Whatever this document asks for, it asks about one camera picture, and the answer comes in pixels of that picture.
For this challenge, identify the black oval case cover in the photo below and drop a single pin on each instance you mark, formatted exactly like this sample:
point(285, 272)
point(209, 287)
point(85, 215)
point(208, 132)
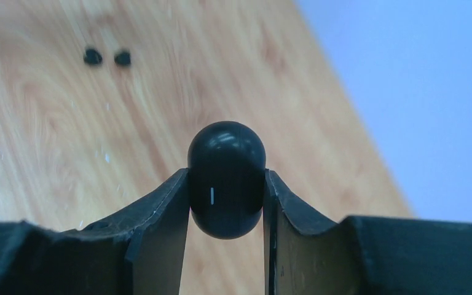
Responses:
point(226, 168)

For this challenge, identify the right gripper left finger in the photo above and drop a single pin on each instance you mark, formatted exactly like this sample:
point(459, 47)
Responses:
point(136, 250)

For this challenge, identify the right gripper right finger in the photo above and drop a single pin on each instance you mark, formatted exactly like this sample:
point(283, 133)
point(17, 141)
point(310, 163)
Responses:
point(308, 253)

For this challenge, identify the black ear hook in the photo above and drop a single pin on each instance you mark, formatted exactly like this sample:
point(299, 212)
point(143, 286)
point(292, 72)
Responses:
point(123, 58)
point(92, 57)

